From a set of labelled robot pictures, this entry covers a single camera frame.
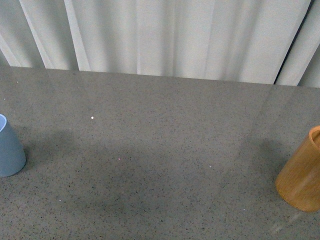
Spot blue plastic cup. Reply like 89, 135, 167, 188
0, 114, 26, 177

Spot bamboo chopstick holder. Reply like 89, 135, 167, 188
275, 126, 320, 212

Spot white curtain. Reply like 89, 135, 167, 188
0, 0, 320, 88

